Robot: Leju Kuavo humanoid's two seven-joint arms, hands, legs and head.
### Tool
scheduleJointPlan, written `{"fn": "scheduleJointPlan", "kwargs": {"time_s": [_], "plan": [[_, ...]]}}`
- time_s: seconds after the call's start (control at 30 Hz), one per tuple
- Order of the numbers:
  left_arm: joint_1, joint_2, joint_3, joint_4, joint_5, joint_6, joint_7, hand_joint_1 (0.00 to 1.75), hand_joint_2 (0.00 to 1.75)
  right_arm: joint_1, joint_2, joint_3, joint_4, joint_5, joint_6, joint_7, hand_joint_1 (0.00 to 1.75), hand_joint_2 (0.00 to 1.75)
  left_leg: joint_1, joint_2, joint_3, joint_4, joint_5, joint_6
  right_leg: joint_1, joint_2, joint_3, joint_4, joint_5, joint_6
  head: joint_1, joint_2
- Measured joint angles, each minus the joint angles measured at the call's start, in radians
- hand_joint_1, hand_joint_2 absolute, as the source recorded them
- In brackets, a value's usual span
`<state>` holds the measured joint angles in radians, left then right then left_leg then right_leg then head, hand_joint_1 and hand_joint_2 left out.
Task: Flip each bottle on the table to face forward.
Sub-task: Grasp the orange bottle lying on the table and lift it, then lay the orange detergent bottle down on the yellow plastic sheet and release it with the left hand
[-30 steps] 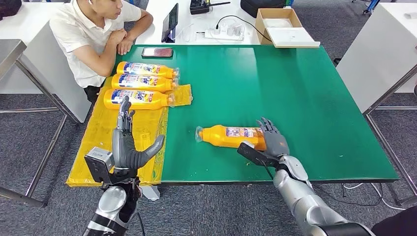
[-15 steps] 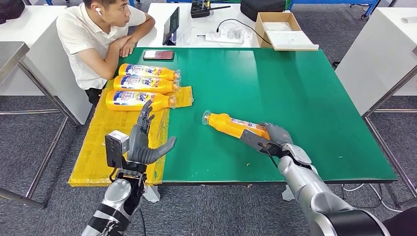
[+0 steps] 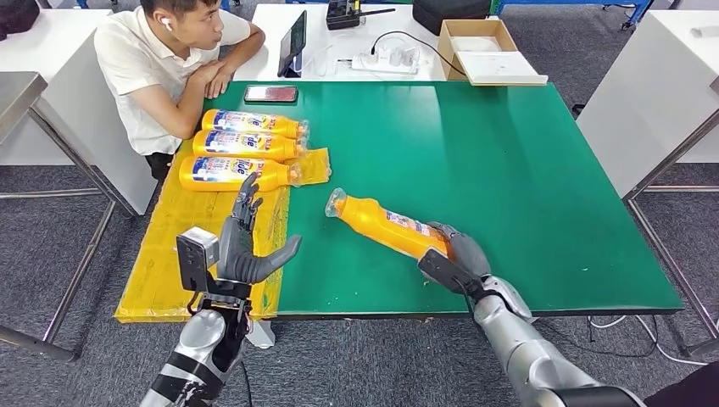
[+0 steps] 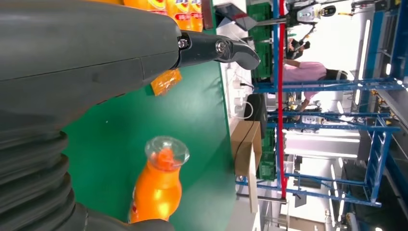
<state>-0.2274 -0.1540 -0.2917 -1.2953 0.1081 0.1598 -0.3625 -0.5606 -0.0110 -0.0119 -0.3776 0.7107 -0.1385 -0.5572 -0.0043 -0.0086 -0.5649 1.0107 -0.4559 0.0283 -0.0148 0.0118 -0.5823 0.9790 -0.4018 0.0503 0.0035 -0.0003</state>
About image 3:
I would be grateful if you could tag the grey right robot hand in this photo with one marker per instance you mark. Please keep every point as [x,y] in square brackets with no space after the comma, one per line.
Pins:
[469,253]

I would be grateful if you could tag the person's left hand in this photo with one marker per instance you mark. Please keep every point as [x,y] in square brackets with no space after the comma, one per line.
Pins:
[219,84]

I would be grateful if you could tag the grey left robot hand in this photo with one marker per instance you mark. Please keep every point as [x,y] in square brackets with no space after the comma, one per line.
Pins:
[241,253]

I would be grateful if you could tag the person's right hand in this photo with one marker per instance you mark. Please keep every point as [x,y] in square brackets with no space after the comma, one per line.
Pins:
[203,72]

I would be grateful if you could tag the orange detergent bottle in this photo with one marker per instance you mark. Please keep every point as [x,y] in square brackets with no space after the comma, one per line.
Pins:
[253,122]
[387,227]
[236,174]
[247,146]

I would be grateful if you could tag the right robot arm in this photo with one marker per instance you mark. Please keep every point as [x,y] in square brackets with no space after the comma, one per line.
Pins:
[522,342]

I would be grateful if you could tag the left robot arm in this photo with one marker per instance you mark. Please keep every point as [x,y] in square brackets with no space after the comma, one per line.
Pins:
[196,348]

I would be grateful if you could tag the smartphone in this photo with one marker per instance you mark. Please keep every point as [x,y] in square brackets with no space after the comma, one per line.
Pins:
[271,94]

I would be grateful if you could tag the person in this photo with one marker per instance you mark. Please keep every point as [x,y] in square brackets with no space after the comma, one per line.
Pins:
[691,390]
[146,73]

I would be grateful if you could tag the green table mat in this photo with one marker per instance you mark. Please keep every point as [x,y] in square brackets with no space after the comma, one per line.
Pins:
[505,196]

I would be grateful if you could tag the yellow plastic sheet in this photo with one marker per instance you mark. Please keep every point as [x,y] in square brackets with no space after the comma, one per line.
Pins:
[168,253]

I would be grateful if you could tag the black tablet on stand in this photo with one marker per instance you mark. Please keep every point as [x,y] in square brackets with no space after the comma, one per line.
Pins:
[292,44]

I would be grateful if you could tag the white table foot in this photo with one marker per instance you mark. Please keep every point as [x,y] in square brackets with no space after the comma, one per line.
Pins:
[261,334]

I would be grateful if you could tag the white table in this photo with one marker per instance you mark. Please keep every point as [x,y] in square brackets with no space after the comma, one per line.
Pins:
[337,39]

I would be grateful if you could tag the black radio with antenna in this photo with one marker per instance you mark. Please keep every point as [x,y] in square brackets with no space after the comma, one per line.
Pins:
[341,16]

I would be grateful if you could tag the white cabinet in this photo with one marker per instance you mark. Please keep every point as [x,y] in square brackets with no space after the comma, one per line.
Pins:
[45,50]
[651,95]

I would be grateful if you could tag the white power strip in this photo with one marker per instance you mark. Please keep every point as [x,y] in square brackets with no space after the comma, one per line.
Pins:
[385,64]

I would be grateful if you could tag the white flat box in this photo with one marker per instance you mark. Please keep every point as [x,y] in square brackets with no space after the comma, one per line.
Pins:
[500,68]

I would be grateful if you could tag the steel table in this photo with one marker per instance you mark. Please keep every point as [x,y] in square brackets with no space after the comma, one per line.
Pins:
[17,98]

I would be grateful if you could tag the black bag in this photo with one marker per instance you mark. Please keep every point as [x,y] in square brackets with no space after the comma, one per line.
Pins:
[449,12]
[17,16]

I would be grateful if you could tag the open cardboard box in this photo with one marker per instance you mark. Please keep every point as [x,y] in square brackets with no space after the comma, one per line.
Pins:
[447,51]

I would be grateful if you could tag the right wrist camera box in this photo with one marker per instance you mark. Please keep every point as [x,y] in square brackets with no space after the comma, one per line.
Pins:
[444,269]

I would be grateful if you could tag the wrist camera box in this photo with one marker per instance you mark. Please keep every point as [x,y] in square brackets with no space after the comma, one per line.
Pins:
[444,269]
[194,255]

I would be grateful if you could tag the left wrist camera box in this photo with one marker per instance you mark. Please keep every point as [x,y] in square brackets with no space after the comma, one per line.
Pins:
[194,255]

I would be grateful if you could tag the steel table frame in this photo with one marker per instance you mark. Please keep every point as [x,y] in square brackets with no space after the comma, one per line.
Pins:
[671,154]

